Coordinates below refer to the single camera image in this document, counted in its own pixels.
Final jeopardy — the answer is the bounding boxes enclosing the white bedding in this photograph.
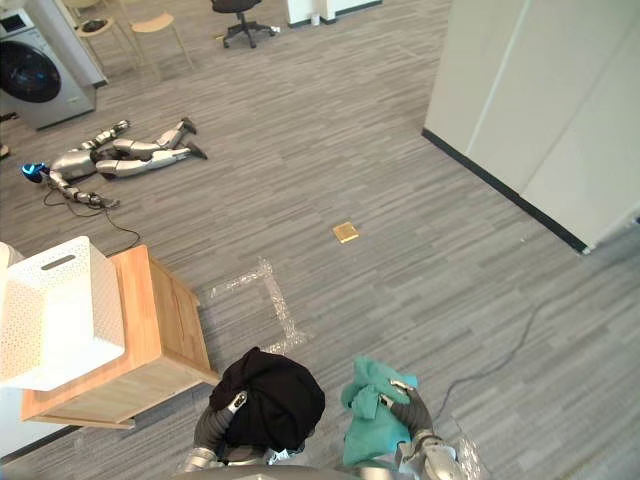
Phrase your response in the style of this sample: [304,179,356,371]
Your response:
[0,241,27,307]

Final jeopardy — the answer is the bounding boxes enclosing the grey floor cable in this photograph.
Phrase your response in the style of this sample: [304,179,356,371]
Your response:
[431,298,542,422]

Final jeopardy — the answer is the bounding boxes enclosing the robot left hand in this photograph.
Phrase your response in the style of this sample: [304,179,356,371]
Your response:
[193,391,250,450]

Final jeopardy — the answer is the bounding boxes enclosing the teal cloth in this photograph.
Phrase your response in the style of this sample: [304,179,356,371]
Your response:
[340,355,421,469]

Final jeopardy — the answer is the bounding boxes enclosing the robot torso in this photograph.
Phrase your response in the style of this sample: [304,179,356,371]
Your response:
[172,462,396,480]

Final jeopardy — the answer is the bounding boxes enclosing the wooden stool with light seat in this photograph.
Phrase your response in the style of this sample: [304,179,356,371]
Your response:
[129,11,195,84]

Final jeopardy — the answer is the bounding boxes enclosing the grey front-load washing machine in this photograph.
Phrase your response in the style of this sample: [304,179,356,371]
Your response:
[0,8,97,133]

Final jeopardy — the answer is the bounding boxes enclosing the thin black floor cable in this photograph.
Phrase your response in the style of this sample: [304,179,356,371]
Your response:
[42,183,143,250]

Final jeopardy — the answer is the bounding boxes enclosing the clear tape floor marking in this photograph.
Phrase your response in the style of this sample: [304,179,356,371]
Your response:
[208,256,310,357]

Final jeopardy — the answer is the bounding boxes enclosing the white perforated laundry basket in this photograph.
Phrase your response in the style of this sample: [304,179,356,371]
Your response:
[0,235,127,392]

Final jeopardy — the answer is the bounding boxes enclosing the brass floor socket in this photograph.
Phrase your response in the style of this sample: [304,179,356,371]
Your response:
[332,222,360,246]

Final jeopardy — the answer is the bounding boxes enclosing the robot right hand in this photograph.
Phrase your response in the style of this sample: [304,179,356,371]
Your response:
[378,379,436,442]

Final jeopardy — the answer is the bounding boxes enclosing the wooden stool with dark seat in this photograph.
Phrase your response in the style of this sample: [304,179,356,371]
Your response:
[76,14,142,77]

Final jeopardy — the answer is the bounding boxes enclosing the black cloth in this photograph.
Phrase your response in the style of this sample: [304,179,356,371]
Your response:
[208,346,327,452]

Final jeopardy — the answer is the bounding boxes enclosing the wooden bedside cabinet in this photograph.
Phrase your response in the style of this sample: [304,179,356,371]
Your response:
[19,244,222,432]

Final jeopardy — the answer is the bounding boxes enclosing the silver humanoid robot lying down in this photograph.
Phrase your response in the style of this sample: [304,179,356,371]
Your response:
[19,116,209,209]

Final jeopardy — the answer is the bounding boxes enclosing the black office chair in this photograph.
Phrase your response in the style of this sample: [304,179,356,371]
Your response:
[209,0,278,50]

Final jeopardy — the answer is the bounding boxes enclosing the white cabinet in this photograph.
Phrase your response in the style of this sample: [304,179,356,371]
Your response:
[286,0,417,27]

